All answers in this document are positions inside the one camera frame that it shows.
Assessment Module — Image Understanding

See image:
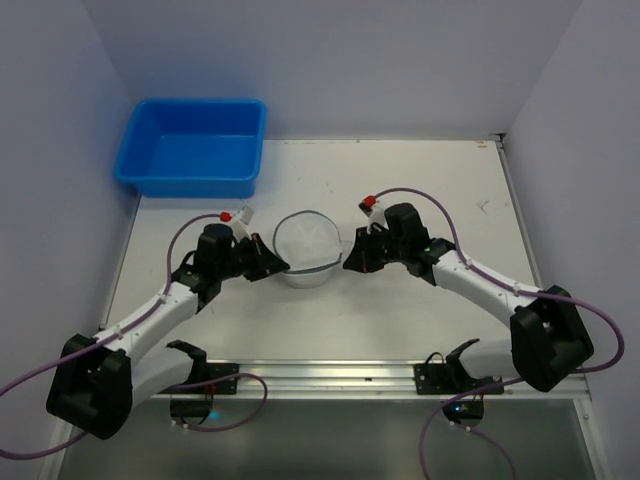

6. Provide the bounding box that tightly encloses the white mesh laundry bag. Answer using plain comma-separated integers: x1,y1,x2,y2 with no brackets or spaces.
272,209,343,289

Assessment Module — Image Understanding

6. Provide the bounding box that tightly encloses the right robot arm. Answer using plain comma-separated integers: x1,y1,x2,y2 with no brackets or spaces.
343,196,594,393

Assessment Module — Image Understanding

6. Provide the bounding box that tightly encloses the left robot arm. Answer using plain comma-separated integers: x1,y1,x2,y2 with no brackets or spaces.
46,224,289,440

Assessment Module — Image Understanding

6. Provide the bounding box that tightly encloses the blue plastic bin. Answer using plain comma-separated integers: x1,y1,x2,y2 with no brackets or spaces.
114,98,267,199

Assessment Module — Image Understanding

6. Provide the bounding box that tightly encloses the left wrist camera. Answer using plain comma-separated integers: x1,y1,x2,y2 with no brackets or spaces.
228,206,254,242

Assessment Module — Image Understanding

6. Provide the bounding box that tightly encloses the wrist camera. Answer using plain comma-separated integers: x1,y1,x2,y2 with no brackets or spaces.
228,206,254,242
358,195,386,232

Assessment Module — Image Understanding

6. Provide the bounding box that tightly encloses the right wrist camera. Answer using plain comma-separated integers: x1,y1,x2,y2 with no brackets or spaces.
358,195,386,232

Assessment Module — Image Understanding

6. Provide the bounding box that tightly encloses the aluminium mounting rail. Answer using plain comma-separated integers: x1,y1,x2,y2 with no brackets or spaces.
132,350,589,405

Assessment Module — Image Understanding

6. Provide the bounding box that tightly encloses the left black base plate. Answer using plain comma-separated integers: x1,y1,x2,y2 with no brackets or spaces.
164,362,240,396

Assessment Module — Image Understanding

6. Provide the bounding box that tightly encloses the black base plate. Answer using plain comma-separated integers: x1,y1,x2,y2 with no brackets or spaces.
164,362,240,396
413,352,501,395

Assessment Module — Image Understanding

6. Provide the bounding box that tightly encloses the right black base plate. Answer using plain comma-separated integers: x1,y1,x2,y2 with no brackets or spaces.
413,352,501,395

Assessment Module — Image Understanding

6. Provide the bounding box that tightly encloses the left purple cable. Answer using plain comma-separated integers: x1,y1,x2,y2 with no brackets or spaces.
0,211,270,459

